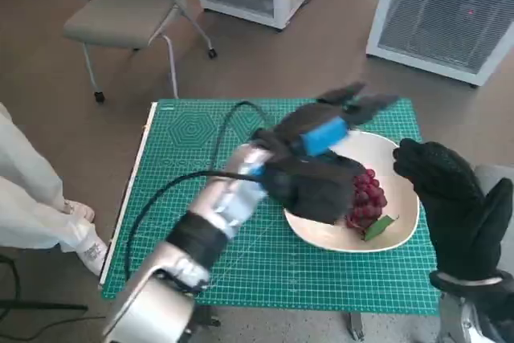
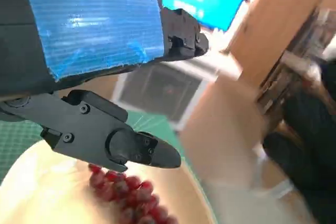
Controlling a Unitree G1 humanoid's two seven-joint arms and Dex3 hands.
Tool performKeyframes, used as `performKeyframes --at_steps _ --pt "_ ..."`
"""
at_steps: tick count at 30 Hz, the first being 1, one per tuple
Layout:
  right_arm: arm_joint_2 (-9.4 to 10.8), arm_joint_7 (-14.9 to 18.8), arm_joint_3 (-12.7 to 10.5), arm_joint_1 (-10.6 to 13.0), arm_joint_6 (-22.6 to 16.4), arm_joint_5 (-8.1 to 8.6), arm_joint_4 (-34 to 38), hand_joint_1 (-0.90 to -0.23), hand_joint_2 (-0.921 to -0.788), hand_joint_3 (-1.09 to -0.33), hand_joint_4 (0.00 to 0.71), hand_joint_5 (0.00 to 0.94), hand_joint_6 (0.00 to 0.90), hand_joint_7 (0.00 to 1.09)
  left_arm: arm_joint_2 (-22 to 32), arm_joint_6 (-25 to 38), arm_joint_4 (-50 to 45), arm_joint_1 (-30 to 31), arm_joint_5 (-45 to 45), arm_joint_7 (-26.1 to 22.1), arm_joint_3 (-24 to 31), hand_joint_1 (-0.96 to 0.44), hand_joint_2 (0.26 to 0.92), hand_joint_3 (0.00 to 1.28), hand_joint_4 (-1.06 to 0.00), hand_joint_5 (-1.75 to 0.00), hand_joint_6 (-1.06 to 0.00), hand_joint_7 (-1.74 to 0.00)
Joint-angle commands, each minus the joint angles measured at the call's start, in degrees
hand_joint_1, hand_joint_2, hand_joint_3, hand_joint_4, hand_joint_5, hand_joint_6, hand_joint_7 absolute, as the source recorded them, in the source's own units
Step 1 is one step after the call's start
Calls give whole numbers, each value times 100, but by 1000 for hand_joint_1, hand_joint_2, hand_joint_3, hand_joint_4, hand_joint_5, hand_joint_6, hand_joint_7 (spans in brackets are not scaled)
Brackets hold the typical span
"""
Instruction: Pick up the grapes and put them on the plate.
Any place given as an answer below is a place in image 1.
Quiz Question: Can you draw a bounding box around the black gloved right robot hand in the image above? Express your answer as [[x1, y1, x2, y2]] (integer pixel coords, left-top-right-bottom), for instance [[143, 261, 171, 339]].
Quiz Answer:
[[392, 137, 514, 280]]

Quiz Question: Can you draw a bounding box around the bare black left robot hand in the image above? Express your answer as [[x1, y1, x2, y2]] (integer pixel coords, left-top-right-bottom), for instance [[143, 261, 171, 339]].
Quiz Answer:
[[255, 82, 401, 160]]

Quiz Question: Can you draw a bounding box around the red toy grape bunch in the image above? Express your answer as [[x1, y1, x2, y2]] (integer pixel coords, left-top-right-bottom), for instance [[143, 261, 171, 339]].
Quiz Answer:
[[344, 168, 401, 243]]

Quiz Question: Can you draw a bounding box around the cream oval plate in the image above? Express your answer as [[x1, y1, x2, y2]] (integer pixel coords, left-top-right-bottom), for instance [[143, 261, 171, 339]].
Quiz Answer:
[[283, 130, 421, 254]]

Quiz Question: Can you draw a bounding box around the green cutting mat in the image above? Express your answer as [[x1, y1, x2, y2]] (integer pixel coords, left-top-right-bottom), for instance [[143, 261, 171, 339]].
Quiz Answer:
[[99, 97, 441, 316]]

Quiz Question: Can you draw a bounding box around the grey office chair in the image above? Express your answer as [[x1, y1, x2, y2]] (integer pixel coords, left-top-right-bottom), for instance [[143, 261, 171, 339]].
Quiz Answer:
[[45, 0, 220, 104]]

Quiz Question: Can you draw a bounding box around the person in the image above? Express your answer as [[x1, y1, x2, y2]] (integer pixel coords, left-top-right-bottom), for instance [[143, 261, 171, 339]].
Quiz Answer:
[[0, 100, 110, 276]]

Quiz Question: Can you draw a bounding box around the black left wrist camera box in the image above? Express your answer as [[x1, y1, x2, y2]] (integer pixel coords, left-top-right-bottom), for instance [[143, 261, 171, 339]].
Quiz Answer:
[[262, 156, 365, 227]]

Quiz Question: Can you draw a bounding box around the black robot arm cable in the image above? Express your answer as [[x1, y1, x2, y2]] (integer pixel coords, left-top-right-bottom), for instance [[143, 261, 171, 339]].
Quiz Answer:
[[124, 100, 271, 280]]

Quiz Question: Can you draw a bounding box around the black floor cable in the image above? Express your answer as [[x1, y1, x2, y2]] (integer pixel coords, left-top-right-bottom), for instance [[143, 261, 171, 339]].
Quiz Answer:
[[0, 253, 90, 343]]

